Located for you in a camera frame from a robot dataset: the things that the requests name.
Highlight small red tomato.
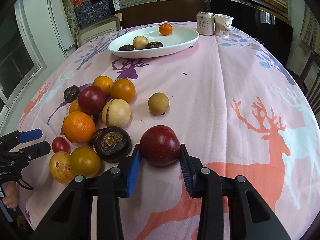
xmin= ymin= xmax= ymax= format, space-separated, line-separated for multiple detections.
xmin=52 ymin=137 xmax=71 ymax=153

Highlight yellow orange round fruit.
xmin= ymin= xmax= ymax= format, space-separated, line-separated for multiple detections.
xmin=71 ymin=146 xmax=101 ymax=179

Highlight large textured orange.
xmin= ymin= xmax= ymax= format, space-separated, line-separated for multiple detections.
xmin=62 ymin=111 xmax=95 ymax=144

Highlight hidden small orange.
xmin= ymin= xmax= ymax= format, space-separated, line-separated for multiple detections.
xmin=69 ymin=100 xmax=82 ymax=113

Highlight small dark purple fruit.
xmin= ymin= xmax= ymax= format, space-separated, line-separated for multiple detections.
xmin=63 ymin=85 xmax=80 ymax=103

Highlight large dark mangosteen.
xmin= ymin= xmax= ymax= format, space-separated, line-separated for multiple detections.
xmin=92 ymin=126 xmax=132 ymax=163

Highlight large dark red plum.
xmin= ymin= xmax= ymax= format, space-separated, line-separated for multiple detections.
xmin=78 ymin=85 xmax=106 ymax=115

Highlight cream striped melon fruit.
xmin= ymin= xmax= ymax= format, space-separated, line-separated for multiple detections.
xmin=101 ymin=99 xmax=131 ymax=128

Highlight dark red apple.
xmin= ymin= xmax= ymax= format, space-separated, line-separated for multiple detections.
xmin=139 ymin=125 xmax=181 ymax=166

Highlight smooth orange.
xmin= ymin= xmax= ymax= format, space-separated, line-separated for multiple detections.
xmin=110 ymin=79 xmax=136 ymax=103
xmin=93 ymin=75 xmax=113 ymax=95

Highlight tan brown round fruit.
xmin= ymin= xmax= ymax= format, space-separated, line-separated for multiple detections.
xmin=148 ymin=92 xmax=170 ymax=115

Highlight left hand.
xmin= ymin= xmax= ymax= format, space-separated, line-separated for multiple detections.
xmin=3 ymin=181 xmax=19 ymax=209

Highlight pink deer tablecloth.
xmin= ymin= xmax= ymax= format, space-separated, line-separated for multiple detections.
xmin=18 ymin=28 xmax=319 ymax=239

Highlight dark wooden chair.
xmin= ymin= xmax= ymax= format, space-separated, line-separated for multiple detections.
xmin=288 ymin=52 xmax=319 ymax=115

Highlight dark mangosteen left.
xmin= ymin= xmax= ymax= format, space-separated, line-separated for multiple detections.
xmin=118 ymin=44 xmax=135 ymax=51

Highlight framed picture board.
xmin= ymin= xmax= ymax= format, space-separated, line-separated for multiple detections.
xmin=76 ymin=13 xmax=123 ymax=48

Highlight beige round fruit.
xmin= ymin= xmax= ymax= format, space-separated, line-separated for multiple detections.
xmin=132 ymin=36 xmax=149 ymax=50

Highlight dark mangosteen right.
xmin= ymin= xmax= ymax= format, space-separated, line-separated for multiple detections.
xmin=145 ymin=41 xmax=163 ymax=49

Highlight dark wooden cabinet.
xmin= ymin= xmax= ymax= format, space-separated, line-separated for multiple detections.
xmin=119 ymin=0 xmax=211 ymax=29

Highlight small orange mandarin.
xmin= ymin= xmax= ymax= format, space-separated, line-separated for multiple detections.
xmin=158 ymin=23 xmax=173 ymax=36

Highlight white oval plate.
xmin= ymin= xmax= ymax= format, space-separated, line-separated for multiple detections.
xmin=108 ymin=26 xmax=200 ymax=59

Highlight white paper cup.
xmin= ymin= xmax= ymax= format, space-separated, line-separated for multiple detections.
xmin=214 ymin=14 xmax=233 ymax=37

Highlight pink drink can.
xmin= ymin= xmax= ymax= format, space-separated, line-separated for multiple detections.
xmin=196 ymin=11 xmax=214 ymax=36

